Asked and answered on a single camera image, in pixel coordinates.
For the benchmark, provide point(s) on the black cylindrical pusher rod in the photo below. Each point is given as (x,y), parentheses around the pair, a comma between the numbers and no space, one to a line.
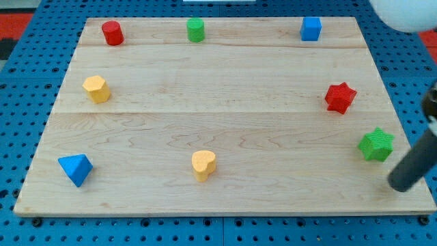
(419,160)

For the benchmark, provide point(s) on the green star block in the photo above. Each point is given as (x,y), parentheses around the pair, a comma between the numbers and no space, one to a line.
(376,145)

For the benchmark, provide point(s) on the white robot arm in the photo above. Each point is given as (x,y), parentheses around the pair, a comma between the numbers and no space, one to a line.
(410,16)

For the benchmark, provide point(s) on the red star block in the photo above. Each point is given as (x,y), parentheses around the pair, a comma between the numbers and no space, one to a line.
(340,97)

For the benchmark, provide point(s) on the wooden board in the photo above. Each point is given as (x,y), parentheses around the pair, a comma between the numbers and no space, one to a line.
(252,92)

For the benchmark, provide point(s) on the blue cube block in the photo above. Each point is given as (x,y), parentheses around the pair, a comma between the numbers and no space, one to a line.
(310,29)

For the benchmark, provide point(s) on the yellow heart block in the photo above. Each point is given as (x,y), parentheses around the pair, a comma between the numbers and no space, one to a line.
(203,164)

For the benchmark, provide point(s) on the green cylinder block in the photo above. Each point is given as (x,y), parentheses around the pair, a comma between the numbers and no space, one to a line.
(195,28)

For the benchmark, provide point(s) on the yellow hexagon block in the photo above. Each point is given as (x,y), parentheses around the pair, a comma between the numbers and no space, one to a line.
(97,89)

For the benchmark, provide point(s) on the red cylinder block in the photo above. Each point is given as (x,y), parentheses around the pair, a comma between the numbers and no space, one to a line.
(112,31)

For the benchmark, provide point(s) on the blue triangle block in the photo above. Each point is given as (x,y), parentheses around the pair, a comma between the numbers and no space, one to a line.
(76,167)

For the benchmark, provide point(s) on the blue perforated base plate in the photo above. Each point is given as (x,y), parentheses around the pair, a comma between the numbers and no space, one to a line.
(36,67)

